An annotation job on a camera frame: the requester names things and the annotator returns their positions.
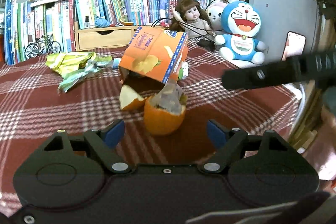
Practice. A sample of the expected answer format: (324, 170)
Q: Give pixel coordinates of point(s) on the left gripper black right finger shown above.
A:
(262, 169)

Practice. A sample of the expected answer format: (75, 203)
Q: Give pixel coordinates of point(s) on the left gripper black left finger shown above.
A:
(67, 170)

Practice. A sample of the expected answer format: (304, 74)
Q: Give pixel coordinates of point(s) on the orange peel piece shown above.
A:
(130, 100)

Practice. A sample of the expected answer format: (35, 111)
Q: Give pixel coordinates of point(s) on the orange peel cup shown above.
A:
(160, 122)

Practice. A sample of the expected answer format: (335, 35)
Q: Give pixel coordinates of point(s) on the yellow green foil wrapper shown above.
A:
(75, 67)

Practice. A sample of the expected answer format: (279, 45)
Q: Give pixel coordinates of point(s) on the clear plastic bag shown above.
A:
(171, 98)

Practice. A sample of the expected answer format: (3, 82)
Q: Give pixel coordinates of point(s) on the orange cardboard snack box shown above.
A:
(155, 53)

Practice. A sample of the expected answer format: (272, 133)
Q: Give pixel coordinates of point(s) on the white blue tube wrapper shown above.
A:
(183, 71)

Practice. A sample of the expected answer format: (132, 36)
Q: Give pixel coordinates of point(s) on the row of upright books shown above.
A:
(24, 21)

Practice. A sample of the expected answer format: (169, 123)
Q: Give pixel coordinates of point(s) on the smartphone on stand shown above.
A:
(294, 45)

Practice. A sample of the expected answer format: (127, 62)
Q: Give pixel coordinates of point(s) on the blue Doraemon plush toy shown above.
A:
(240, 23)

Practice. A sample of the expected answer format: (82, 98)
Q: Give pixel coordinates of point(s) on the white pink bunny plush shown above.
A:
(214, 11)

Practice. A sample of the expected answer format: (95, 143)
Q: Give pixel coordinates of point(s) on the miniature bicycle model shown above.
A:
(45, 44)

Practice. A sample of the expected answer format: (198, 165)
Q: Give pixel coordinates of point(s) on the wooden drawer organizer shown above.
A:
(109, 37)

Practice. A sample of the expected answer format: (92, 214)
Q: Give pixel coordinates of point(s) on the brown-haired doll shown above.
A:
(189, 17)

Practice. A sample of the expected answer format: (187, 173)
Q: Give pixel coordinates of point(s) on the blue yarn ball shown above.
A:
(101, 22)

